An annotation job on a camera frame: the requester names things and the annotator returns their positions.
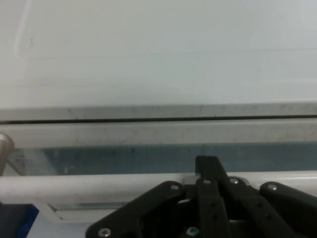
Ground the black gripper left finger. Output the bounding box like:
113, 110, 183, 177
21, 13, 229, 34
85, 155, 232, 238

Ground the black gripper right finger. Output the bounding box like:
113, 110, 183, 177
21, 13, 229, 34
210, 155, 317, 238

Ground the cream toaster oven body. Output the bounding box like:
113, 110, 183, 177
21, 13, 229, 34
0, 0, 317, 122

